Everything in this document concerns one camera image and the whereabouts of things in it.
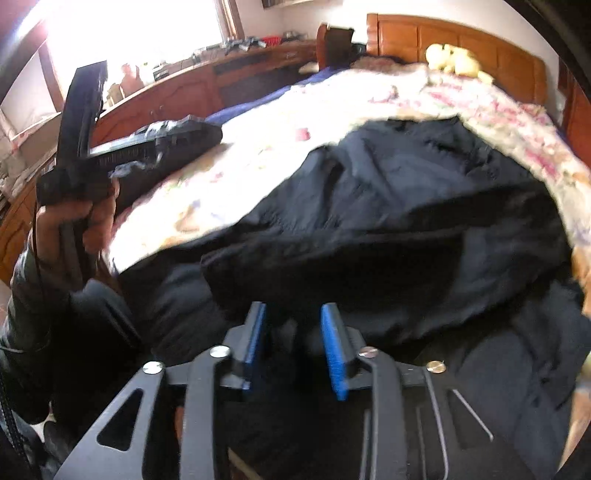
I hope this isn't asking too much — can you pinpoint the wooden headboard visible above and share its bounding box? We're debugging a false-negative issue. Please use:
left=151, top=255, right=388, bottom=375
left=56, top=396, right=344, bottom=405
left=365, top=13, right=548, bottom=106

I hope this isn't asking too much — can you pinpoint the floral blanket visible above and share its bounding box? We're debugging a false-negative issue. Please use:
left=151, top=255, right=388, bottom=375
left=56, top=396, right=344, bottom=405
left=103, top=62, right=591, bottom=319

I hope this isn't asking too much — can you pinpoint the black coat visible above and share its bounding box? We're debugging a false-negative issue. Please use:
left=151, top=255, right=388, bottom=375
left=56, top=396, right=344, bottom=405
left=50, top=115, right=587, bottom=480

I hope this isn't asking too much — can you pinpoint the left forearm dark sleeve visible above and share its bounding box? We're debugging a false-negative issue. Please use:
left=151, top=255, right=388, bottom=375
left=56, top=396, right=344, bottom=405
left=0, top=244, right=139, bottom=480

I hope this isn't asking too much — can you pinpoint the blue bed sheet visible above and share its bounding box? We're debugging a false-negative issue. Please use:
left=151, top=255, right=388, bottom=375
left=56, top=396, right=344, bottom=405
left=205, top=67, right=345, bottom=126

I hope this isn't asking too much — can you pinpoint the yellow plush toy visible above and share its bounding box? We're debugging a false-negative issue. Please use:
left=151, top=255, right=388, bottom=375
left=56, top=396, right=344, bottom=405
left=425, top=44, right=494, bottom=85

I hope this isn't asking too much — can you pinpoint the left hand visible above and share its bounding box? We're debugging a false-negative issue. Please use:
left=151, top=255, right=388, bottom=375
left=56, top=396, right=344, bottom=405
left=30, top=179, right=119, bottom=291

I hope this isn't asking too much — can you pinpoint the wooden chair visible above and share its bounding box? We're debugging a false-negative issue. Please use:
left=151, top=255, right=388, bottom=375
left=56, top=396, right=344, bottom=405
left=315, top=23, right=355, bottom=70

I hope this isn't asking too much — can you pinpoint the long wooden desk cabinet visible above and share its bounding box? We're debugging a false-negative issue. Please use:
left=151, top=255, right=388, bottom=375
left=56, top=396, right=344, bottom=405
left=1, top=40, right=317, bottom=283

